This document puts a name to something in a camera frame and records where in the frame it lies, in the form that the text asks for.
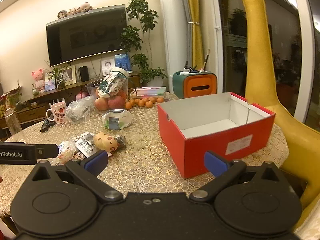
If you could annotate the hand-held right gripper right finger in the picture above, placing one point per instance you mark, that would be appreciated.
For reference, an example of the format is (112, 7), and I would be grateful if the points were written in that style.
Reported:
(215, 163)

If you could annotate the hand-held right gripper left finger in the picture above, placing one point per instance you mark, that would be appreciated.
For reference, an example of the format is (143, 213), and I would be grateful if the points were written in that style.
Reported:
(96, 161)

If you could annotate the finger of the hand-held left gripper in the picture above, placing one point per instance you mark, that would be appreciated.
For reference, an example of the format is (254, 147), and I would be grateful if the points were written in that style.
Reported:
(48, 150)

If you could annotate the white jelly snack packet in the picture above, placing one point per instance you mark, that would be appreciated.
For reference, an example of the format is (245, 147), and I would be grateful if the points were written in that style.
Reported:
(86, 145)

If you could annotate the red cardboard box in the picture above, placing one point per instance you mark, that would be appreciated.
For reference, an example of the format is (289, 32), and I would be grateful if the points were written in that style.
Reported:
(200, 150)

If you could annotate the yellow animal toy figure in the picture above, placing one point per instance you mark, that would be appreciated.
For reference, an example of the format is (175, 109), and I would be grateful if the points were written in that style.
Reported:
(105, 141)

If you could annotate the small red snack packet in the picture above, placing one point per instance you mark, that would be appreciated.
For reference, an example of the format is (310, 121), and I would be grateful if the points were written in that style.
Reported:
(78, 157)

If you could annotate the black remote control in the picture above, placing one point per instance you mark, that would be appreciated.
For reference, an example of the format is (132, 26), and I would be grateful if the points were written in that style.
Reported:
(45, 126)

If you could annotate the clear plastic bottle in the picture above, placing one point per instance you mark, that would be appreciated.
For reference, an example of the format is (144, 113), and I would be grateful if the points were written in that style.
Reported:
(13, 125)

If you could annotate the dark shiny wrapped item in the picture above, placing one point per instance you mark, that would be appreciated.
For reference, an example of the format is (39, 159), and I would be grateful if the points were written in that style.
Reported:
(120, 140)

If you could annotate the white pink printed mug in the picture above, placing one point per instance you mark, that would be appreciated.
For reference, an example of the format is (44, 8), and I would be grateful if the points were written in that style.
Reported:
(58, 112)

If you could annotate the wooden television cabinet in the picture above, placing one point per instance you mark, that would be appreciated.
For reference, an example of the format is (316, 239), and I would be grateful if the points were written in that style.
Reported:
(30, 115)

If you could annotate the clear plastic bag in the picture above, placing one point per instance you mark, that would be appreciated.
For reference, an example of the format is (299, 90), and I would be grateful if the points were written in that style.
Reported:
(77, 110)

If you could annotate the small potted plant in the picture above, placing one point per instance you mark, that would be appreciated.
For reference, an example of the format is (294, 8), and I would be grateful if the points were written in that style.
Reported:
(15, 100)

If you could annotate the red apple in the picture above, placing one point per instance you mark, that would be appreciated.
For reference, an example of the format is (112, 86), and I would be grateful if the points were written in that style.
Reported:
(101, 104)
(116, 102)

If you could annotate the small plant in glass vase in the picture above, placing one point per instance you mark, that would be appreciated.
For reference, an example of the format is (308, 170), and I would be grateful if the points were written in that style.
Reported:
(61, 82)

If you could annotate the pink pig plush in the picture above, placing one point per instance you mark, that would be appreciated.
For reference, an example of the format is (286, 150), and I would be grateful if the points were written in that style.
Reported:
(38, 78)

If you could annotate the pile of tangerines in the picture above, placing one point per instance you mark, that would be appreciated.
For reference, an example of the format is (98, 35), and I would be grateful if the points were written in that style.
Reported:
(142, 102)

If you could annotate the glass fruit bowl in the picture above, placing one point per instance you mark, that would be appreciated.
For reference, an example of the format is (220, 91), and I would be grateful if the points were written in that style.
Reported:
(91, 86)

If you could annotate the framed photo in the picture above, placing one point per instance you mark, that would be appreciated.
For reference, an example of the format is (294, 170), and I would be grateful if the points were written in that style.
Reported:
(69, 75)

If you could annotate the orange green desk organizer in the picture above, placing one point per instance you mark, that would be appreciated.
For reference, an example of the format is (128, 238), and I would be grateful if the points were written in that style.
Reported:
(200, 86)

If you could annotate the black speaker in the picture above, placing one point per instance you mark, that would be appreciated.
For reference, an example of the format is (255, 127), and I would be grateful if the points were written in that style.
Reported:
(84, 73)

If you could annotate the stack of plastic file cases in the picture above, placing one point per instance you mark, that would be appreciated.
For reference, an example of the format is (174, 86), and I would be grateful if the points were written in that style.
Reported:
(150, 91)

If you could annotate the portrait photo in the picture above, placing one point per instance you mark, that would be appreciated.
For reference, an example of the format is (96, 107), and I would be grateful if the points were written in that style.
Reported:
(108, 66)

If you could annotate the blue picture card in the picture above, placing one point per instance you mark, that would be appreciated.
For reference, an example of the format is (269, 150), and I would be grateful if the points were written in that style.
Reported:
(122, 61)

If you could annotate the makeup brush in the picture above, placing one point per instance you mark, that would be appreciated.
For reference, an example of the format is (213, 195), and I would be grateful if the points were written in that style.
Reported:
(206, 58)

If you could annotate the yellow giraffe chair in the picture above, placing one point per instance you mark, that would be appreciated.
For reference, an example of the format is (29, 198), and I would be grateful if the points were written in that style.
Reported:
(260, 55)

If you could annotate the small plush doll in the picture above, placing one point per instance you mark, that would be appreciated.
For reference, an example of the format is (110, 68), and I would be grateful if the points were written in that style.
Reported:
(77, 9)
(62, 14)
(86, 6)
(71, 11)

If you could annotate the white tower air conditioner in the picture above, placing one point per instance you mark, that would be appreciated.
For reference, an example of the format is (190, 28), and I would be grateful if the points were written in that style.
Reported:
(175, 30)

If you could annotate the tall potted green plant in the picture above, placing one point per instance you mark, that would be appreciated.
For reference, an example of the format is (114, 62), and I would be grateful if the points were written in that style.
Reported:
(140, 12)

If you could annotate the yellow curtain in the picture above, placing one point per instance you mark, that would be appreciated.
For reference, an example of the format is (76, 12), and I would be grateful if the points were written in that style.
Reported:
(193, 5)

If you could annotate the wall-mounted television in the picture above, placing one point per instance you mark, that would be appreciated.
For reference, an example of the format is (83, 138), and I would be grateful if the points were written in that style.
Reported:
(85, 35)

